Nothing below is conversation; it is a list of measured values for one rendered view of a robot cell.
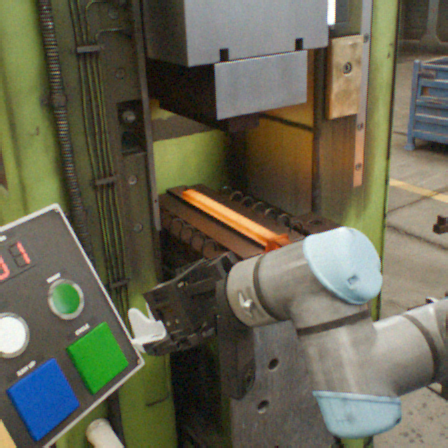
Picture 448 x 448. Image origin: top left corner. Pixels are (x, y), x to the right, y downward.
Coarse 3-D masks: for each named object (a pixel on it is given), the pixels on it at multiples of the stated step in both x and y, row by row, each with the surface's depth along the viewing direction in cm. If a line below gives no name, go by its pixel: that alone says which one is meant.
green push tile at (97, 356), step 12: (84, 336) 86; (96, 336) 87; (108, 336) 89; (72, 348) 84; (84, 348) 85; (96, 348) 86; (108, 348) 88; (72, 360) 84; (84, 360) 84; (96, 360) 86; (108, 360) 87; (120, 360) 89; (84, 372) 84; (96, 372) 85; (108, 372) 87; (120, 372) 88; (96, 384) 85
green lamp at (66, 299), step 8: (56, 288) 85; (64, 288) 86; (72, 288) 87; (56, 296) 85; (64, 296) 86; (72, 296) 87; (56, 304) 85; (64, 304) 85; (72, 304) 86; (64, 312) 85; (72, 312) 86
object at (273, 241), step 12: (192, 192) 147; (204, 204) 140; (216, 204) 139; (228, 216) 132; (240, 216) 132; (240, 228) 128; (252, 228) 126; (264, 240) 121; (276, 240) 119; (288, 240) 119
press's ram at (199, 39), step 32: (160, 0) 101; (192, 0) 95; (224, 0) 98; (256, 0) 101; (288, 0) 105; (320, 0) 108; (160, 32) 103; (192, 32) 97; (224, 32) 100; (256, 32) 103; (288, 32) 107; (320, 32) 111; (192, 64) 98
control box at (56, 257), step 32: (32, 224) 86; (64, 224) 90; (32, 256) 84; (64, 256) 88; (0, 288) 80; (32, 288) 83; (96, 288) 91; (32, 320) 82; (64, 320) 85; (96, 320) 89; (0, 352) 77; (32, 352) 80; (64, 352) 83; (128, 352) 91; (0, 384) 76; (0, 416) 75
